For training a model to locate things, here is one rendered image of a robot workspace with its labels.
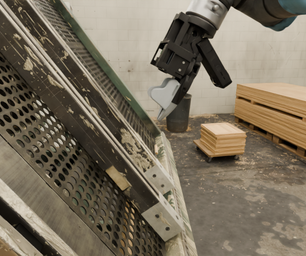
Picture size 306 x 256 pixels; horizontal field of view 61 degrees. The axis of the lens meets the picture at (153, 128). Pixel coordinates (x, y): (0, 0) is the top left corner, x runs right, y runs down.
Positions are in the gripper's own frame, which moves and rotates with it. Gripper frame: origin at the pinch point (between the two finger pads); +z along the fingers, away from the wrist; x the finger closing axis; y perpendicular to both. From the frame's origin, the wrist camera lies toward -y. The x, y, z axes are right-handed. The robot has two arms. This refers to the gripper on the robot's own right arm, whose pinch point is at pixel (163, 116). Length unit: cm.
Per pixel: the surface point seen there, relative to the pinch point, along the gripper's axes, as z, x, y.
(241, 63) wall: -124, -489, -275
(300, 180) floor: 20, -177, -246
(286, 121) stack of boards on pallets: -40, -269, -269
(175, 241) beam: 33.7, -8.9, -24.8
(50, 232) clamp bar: 16.1, 24.4, 14.7
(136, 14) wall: -100, -488, -25
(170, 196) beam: 31, -33, -29
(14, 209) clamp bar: 13.8, 25.2, 19.5
